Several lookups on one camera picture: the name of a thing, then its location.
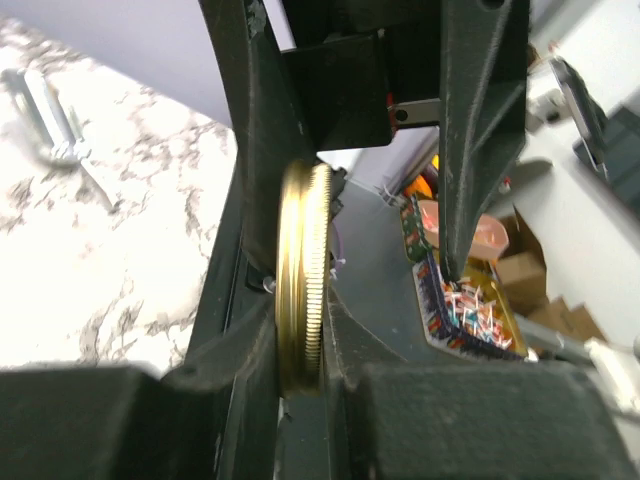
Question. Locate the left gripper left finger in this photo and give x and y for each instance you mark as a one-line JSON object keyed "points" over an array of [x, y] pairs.
{"points": [[214, 417]]}

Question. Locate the gold rimmed jar lid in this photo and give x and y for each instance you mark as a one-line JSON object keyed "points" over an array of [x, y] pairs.
{"points": [[302, 275]]}

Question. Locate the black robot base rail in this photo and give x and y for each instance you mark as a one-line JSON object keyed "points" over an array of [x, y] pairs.
{"points": [[216, 301]]}

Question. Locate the silver metal scoop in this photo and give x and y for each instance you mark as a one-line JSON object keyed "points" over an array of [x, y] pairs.
{"points": [[53, 127]]}

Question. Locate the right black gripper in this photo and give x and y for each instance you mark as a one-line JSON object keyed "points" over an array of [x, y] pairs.
{"points": [[363, 70]]}

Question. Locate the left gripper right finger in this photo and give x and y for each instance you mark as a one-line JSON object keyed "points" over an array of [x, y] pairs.
{"points": [[391, 419]]}

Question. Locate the decorated tin box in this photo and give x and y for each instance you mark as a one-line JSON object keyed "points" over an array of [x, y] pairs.
{"points": [[469, 318]]}

